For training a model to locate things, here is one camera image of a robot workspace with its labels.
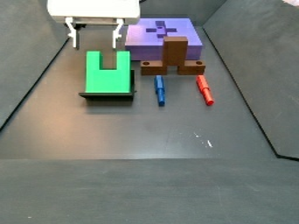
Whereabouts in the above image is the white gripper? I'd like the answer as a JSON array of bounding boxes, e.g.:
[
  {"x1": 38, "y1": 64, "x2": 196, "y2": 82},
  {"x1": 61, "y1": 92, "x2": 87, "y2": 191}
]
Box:
[{"x1": 47, "y1": 0, "x2": 141, "y2": 49}]

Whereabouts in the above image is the green U-shaped block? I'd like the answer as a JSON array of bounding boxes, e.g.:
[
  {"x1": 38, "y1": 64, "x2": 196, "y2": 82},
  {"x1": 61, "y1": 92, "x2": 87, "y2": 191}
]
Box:
[{"x1": 86, "y1": 51, "x2": 131, "y2": 94}]

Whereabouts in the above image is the black angle bracket fixture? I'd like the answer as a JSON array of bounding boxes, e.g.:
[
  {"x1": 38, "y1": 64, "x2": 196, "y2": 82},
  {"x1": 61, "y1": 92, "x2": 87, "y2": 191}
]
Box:
[{"x1": 79, "y1": 71, "x2": 137, "y2": 101}]

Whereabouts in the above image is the brown inverted T block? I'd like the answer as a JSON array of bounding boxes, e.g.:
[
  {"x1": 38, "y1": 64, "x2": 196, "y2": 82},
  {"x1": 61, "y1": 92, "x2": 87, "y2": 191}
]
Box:
[{"x1": 141, "y1": 37, "x2": 206, "y2": 75}]

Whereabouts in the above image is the red peg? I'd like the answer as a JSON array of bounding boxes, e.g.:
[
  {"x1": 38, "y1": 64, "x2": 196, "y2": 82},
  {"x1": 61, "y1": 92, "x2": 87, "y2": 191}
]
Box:
[{"x1": 197, "y1": 75, "x2": 214, "y2": 106}]

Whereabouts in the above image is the purple board with cross slot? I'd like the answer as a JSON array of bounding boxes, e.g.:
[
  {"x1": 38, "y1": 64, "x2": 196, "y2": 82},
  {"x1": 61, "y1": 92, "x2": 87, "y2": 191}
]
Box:
[{"x1": 126, "y1": 18, "x2": 204, "y2": 61}]

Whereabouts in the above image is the blue peg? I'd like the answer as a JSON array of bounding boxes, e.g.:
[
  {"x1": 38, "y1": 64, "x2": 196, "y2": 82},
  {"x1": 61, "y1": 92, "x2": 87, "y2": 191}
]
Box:
[{"x1": 154, "y1": 75, "x2": 165, "y2": 106}]

